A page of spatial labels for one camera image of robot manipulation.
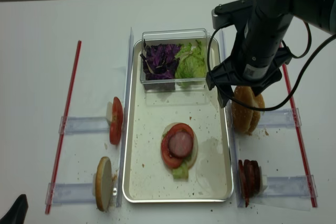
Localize clear rail lower right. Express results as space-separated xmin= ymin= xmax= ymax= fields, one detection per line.
xmin=249 ymin=175 xmax=312 ymax=211

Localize white block behind tomato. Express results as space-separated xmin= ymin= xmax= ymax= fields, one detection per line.
xmin=106 ymin=102 xmax=113 ymax=125

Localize clear rail lower left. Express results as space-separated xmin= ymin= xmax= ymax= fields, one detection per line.
xmin=45 ymin=183 xmax=96 ymax=206

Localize silver metal tray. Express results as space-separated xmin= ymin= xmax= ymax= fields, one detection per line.
xmin=122 ymin=41 xmax=234 ymax=203

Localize sesame bun top front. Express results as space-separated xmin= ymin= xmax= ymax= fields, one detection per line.
xmin=232 ymin=86 xmax=253 ymax=134

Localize clear plastic container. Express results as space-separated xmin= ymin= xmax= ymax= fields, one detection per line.
xmin=139 ymin=28 xmax=209 ymax=92

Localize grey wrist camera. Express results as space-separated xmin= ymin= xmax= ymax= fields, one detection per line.
xmin=211 ymin=0 xmax=257 ymax=30

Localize lettuce piece on tray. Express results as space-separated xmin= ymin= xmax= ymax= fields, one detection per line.
xmin=172 ymin=156 xmax=193 ymax=180

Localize round meat slice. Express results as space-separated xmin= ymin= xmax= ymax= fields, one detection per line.
xmin=168 ymin=131 xmax=194 ymax=158

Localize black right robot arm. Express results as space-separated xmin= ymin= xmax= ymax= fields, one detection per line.
xmin=206 ymin=0 xmax=335 ymax=94

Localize clear rail upper right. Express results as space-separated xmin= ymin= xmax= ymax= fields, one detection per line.
xmin=257 ymin=108 xmax=301 ymax=128

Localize stack of meat slices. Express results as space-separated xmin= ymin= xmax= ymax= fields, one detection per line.
xmin=238 ymin=159 xmax=261 ymax=207

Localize bottom bun slice on tray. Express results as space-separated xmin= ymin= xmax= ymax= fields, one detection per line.
xmin=162 ymin=122 xmax=198 ymax=169

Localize tomato slice on tray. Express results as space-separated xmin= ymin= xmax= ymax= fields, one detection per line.
xmin=161 ymin=123 xmax=195 ymax=169

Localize purple cabbage leaves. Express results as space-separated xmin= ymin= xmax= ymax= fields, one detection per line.
xmin=140 ymin=40 xmax=182 ymax=80

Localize upright tomato slice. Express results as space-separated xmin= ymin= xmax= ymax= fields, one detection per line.
xmin=109 ymin=97 xmax=123 ymax=145

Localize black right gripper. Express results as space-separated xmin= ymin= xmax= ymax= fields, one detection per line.
xmin=206 ymin=48 xmax=291 ymax=108

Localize right red tape strip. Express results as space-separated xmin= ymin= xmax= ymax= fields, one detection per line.
xmin=278 ymin=40 xmax=318 ymax=208

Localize green lettuce in container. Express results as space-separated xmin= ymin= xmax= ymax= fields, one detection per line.
xmin=175 ymin=40 xmax=206 ymax=79

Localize upright bun slice left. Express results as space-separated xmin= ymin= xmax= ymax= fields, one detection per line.
xmin=95 ymin=156 xmax=112 ymax=211

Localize red tape strip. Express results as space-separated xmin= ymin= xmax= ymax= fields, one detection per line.
xmin=278 ymin=40 xmax=318 ymax=208
xmin=45 ymin=40 xmax=82 ymax=215

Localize black cable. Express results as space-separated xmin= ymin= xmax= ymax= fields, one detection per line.
xmin=206 ymin=20 xmax=336 ymax=112

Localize clear rail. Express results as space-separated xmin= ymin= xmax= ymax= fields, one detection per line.
xmin=58 ymin=116 xmax=110 ymax=135
xmin=257 ymin=108 xmax=301 ymax=128
xmin=249 ymin=175 xmax=312 ymax=211
xmin=45 ymin=183 xmax=96 ymax=206

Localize clear rail upper left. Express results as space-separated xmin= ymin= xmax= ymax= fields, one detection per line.
xmin=58 ymin=116 xmax=110 ymax=135

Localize left red tape strip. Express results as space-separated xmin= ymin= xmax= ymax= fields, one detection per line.
xmin=45 ymin=40 xmax=82 ymax=215

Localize white block behind meat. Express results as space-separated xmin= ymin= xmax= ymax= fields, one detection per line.
xmin=259 ymin=166 xmax=268 ymax=193

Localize sesame bun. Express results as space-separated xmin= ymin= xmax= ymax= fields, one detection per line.
xmin=247 ymin=93 xmax=265 ymax=135
xmin=232 ymin=86 xmax=253 ymax=134

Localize left long clear divider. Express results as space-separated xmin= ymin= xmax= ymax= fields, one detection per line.
xmin=115 ymin=28 xmax=134 ymax=208

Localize sesame bun top rear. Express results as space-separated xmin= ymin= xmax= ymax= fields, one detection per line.
xmin=247 ymin=93 xmax=265 ymax=135

